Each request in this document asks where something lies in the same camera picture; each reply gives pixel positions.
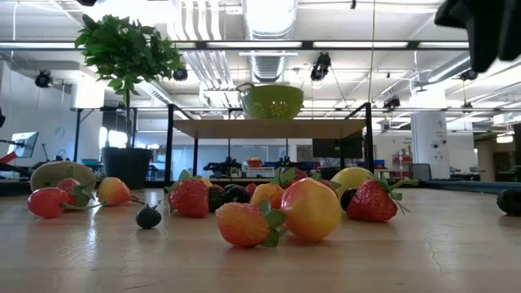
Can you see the green colander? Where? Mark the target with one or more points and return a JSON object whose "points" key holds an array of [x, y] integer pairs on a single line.
{"points": [[270, 101]]}

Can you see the blackberry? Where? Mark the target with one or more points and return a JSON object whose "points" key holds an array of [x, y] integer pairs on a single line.
{"points": [[509, 201], [215, 199]]}

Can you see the red strawberry green leaves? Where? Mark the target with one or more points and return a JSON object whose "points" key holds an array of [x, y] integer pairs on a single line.
{"points": [[325, 183], [189, 199], [372, 201], [299, 176], [69, 189]]}

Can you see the dark background monitor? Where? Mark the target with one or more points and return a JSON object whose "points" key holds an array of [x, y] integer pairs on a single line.
{"points": [[338, 148]]}

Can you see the grey box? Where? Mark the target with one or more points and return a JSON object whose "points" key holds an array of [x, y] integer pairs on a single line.
{"points": [[420, 171]]}

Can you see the green potted plant black pot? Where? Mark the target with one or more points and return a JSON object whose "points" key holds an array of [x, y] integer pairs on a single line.
{"points": [[126, 53]]}

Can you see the large yellow-red peach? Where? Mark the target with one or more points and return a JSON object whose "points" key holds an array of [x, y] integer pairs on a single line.
{"points": [[311, 209]]}

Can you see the red background object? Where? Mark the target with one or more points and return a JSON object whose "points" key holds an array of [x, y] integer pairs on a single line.
{"points": [[8, 158]]}

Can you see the orange-red strawberry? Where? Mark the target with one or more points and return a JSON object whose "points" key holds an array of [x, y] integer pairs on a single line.
{"points": [[242, 224]]}

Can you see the black background robot arm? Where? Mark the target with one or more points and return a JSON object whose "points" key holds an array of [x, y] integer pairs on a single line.
{"points": [[221, 167]]}

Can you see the small dark blueberry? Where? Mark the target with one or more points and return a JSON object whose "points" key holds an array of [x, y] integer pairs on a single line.
{"points": [[148, 217]]}

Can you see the brown-green kiwi fruit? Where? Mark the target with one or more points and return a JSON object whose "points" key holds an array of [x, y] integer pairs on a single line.
{"points": [[53, 173]]}

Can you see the black overhead fixture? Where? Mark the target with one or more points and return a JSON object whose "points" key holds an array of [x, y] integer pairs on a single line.
{"points": [[86, 2]]}

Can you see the tilted monitor on arm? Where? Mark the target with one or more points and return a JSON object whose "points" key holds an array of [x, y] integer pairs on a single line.
{"points": [[24, 143]]}

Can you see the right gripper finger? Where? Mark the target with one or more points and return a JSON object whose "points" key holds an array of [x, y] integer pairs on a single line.
{"points": [[510, 38], [484, 45]]}

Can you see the black cherry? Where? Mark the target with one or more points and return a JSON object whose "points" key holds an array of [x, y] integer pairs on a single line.
{"points": [[348, 198], [238, 195]]}

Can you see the red background fruit bowl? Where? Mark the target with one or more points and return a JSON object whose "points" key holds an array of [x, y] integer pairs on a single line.
{"points": [[254, 163]]}

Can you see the small orange fruit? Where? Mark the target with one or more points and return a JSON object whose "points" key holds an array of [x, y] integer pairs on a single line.
{"points": [[264, 195], [114, 192], [207, 183]]}

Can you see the wooden shelf riser black legs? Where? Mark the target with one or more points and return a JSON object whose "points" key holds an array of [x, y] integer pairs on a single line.
{"points": [[268, 128]]}

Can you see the white round column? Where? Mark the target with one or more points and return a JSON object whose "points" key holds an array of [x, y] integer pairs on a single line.
{"points": [[430, 142]]}

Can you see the black background rack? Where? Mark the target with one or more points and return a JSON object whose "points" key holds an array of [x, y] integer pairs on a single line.
{"points": [[77, 134]]}

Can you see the red cherry with stem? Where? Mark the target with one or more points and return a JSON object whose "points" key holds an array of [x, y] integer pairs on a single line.
{"points": [[46, 202]]}

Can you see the black ceiling spotlight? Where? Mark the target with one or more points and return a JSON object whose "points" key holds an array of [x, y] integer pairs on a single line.
{"points": [[466, 75], [43, 79], [180, 74], [391, 103]]}

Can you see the black ceiling camera device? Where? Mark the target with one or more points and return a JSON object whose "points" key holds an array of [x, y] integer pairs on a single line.
{"points": [[320, 67]]}

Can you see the yellow lemon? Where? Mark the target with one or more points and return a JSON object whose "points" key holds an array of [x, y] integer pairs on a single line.
{"points": [[352, 177]]}

